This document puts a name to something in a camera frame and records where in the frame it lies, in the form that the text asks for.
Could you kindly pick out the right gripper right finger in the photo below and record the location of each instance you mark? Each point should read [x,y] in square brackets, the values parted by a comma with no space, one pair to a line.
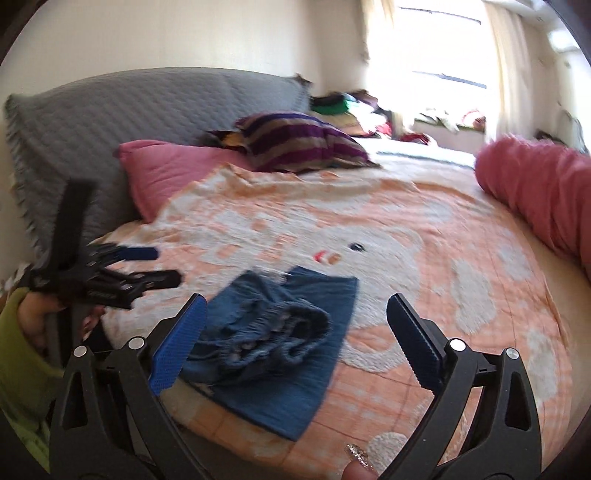
[483,421]

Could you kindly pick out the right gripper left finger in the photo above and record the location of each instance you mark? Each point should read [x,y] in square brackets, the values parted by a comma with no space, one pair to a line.
[108,421]

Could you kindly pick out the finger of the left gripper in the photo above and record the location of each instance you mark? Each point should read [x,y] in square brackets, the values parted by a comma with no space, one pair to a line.
[129,286]
[113,253]

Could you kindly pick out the blue denim pants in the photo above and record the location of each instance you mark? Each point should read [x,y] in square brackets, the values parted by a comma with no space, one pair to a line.
[270,346]

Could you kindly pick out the left hand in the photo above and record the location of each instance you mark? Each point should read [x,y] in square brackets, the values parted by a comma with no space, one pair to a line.
[32,314]

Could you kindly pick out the right hand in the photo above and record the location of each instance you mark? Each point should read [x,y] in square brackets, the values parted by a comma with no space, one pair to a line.
[359,468]

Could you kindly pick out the green left sleeve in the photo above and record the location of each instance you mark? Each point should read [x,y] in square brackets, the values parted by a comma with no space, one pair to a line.
[29,384]

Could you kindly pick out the pink pillow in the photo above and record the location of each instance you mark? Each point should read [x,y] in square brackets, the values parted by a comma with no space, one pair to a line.
[157,170]

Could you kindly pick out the grey quilted headboard cover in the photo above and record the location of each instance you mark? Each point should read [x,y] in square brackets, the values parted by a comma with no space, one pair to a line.
[73,131]

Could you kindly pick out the peach white tufted blanket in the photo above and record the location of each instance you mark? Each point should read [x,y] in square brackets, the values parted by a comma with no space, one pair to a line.
[459,258]

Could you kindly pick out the purple striped pillow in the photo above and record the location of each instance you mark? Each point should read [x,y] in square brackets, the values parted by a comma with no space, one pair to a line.
[290,142]

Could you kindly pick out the red bolster pillow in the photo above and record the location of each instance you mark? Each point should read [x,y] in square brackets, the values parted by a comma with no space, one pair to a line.
[548,185]

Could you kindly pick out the clothes pile by window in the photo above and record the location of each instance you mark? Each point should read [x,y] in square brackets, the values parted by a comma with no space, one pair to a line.
[360,115]

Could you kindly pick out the cream curtain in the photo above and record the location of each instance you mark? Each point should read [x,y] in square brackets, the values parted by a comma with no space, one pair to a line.
[514,110]

